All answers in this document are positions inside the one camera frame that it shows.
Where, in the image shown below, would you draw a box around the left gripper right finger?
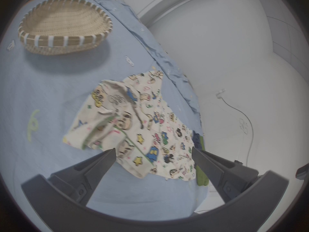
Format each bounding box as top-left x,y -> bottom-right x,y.
192,146 -> 259,205

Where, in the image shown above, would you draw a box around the round woven basket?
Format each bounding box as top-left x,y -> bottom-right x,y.
18,0 -> 113,55

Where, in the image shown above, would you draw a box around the grey power cable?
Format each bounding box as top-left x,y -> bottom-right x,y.
221,96 -> 254,165

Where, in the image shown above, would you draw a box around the pale blue quilt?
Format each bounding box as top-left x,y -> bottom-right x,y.
84,0 -> 202,115

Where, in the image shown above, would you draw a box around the white printed pyjama top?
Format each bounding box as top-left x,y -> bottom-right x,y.
63,70 -> 197,182

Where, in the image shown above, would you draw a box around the dark blue garment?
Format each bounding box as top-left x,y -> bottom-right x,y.
192,131 -> 202,150

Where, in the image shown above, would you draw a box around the green shorts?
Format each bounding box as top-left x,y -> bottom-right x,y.
196,164 -> 209,186

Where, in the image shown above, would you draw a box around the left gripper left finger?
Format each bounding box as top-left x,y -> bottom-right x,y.
49,148 -> 117,206

